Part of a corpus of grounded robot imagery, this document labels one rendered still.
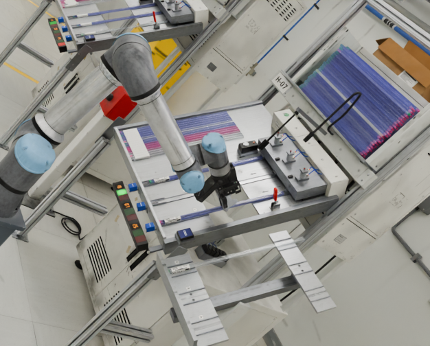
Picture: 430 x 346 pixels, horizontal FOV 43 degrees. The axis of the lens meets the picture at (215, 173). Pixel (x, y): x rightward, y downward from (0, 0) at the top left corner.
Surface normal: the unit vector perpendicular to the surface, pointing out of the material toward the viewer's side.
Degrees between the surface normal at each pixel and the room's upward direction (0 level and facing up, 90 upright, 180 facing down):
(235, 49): 90
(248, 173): 44
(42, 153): 8
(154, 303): 90
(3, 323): 0
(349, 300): 90
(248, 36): 90
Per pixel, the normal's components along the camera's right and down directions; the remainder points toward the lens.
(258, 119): 0.07, -0.74
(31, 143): 0.71, -0.61
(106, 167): 0.38, 0.63
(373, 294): -0.61, -0.38
